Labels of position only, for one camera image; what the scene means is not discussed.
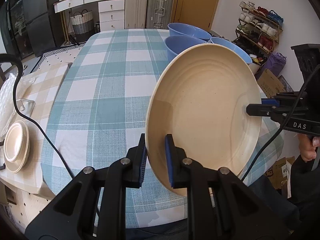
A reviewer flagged beige plate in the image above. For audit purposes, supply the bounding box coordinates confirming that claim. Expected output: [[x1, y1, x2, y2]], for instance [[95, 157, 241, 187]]
[[145, 43, 261, 189]]

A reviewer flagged light blue bowl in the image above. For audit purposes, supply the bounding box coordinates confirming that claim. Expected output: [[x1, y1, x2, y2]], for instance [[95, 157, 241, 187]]
[[210, 37, 252, 64]]

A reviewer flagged dark blue bowl front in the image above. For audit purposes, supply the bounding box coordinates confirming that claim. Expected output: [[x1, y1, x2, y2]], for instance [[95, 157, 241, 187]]
[[164, 35, 206, 55]]

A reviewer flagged dark blue bowl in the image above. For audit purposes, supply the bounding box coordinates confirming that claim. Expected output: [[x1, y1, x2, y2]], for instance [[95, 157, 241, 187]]
[[164, 35, 206, 55], [168, 23, 212, 41]]

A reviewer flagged stack of small beige plates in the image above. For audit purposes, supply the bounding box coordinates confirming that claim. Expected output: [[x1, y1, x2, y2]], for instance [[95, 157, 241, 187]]
[[3, 120, 30, 174]]

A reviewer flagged person right hand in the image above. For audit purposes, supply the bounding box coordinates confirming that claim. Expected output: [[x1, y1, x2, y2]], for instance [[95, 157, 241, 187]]
[[298, 134, 319, 162]]

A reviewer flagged cardboard box on floor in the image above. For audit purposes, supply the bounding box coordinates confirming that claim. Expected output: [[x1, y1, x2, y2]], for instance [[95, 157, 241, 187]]
[[257, 69, 286, 98]]

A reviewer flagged white trash bin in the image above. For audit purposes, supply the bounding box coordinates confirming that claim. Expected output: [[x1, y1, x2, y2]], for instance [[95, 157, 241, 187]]
[[248, 54, 261, 75]]

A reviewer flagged purple bag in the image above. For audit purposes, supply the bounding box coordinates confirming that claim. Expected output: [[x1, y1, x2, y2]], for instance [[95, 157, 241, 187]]
[[255, 52, 286, 80]]

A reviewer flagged shoe rack with shoes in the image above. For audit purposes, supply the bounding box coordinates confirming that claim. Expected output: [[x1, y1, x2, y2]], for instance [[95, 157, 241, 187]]
[[235, 1, 284, 55]]

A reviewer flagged teal checkered tablecloth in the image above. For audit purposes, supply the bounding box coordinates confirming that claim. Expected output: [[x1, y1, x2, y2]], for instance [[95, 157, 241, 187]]
[[41, 29, 284, 228]]

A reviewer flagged metal phone stand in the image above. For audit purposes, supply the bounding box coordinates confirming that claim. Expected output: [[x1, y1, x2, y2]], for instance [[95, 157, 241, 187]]
[[17, 99, 35, 117]]

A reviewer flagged wooden door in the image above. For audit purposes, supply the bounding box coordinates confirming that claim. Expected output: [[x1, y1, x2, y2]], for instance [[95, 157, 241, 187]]
[[170, 0, 219, 31]]

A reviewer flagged beige checkered tablecloth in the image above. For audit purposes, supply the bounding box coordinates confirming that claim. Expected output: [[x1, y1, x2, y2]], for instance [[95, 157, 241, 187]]
[[0, 62, 73, 197]]

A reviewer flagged bubble wrap bag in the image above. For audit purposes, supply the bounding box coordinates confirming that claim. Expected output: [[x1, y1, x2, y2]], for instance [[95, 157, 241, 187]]
[[0, 72, 36, 138]]

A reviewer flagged silver suitcase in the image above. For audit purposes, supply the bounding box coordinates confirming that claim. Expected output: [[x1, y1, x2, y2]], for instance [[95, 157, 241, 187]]
[[145, 0, 174, 29]]

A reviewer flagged patterned floor rug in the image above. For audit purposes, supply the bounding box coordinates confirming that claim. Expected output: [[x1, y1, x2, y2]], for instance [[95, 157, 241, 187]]
[[30, 42, 85, 73]]

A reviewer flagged beige suitcase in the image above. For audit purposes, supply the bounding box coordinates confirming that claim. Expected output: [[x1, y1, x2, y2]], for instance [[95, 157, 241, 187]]
[[124, 0, 148, 29]]

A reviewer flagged white drawer cabinet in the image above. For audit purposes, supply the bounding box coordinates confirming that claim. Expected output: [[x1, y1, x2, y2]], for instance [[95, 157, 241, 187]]
[[98, 0, 125, 31]]

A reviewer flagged woven laundry basket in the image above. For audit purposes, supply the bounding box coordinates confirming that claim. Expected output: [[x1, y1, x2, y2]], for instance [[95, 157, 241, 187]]
[[71, 9, 95, 42]]

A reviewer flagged white dressing desk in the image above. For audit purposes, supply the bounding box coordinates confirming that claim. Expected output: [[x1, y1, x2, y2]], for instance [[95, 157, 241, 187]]
[[53, 0, 108, 45]]

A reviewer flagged black refrigerator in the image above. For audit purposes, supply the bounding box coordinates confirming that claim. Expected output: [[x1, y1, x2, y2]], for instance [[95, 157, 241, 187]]
[[22, 0, 65, 56]]

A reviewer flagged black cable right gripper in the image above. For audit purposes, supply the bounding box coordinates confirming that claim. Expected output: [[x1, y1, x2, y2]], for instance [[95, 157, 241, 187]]
[[240, 63, 320, 182]]

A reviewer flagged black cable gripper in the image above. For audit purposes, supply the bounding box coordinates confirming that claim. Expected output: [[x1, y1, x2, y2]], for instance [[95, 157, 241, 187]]
[[240, 63, 320, 182], [0, 54, 75, 179]]

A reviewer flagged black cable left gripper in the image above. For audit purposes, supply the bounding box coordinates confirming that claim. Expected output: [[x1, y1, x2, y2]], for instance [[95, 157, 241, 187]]
[[0, 54, 75, 179]]

